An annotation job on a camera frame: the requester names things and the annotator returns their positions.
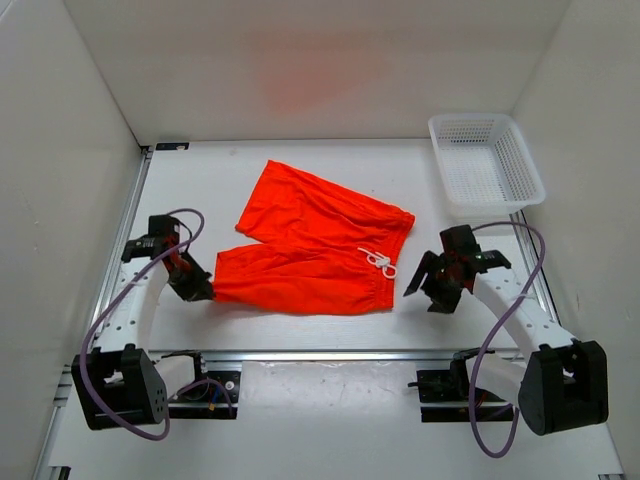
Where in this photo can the aluminium frame rail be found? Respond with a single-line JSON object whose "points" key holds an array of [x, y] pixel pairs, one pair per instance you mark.
{"points": [[531, 252], [99, 301]]}

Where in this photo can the aluminium table edge rail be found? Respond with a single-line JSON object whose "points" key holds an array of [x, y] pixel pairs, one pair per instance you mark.
{"points": [[328, 355]]}

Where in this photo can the black corner label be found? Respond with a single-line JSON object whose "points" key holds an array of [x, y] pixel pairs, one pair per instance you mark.
{"points": [[172, 146]]}

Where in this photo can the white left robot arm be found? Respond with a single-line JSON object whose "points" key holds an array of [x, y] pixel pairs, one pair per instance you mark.
{"points": [[119, 369]]}

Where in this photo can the aluminium left frame rail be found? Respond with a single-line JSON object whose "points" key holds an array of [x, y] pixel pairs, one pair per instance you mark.
{"points": [[99, 301]]}

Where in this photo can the aluminium right frame rail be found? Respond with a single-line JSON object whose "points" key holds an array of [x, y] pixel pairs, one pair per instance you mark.
{"points": [[531, 252]]}

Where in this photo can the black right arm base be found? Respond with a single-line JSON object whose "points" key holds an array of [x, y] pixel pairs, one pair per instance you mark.
{"points": [[441, 401]]}

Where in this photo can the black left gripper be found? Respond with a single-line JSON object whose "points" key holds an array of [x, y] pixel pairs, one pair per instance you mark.
{"points": [[200, 288]]}

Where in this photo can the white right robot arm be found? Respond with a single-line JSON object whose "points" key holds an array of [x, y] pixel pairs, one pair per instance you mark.
{"points": [[561, 385]]}

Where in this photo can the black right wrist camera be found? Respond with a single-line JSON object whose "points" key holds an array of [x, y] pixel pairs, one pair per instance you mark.
{"points": [[461, 248]]}

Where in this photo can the orange mesh shorts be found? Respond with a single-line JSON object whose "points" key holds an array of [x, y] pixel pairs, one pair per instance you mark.
{"points": [[304, 258]]}

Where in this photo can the white shorts drawstring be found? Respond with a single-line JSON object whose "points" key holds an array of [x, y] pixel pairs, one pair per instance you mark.
{"points": [[381, 262]]}

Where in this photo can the white plastic mesh basket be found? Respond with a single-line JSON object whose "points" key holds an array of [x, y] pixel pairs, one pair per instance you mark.
{"points": [[486, 168]]}

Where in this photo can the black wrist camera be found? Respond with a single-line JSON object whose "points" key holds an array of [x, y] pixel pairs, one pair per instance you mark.
{"points": [[163, 233], [461, 248]]}

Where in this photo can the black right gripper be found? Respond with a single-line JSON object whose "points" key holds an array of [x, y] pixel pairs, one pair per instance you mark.
{"points": [[442, 302]]}

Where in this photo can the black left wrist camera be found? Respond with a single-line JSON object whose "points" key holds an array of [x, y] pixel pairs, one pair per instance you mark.
{"points": [[163, 233]]}

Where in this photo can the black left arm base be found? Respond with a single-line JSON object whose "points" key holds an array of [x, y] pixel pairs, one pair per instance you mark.
{"points": [[216, 399]]}

